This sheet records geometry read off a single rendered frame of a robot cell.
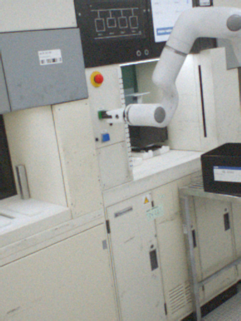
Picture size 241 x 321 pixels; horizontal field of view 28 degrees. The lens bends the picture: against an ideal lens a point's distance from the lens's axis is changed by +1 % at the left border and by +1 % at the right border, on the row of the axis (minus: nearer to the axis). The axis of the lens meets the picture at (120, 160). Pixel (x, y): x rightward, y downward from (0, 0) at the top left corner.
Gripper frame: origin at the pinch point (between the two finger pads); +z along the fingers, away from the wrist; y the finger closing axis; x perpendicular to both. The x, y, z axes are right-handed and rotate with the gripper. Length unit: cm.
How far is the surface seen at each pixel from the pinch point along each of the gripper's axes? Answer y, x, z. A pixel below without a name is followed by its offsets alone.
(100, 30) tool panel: 4.9, 34.2, 2.5
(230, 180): 44, -38, -28
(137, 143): 45, -24, 32
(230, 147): 69, -29, -11
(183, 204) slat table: 40, -52, -2
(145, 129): 49, -17, 28
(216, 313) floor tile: 58, -120, -1
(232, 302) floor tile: 72, -120, -1
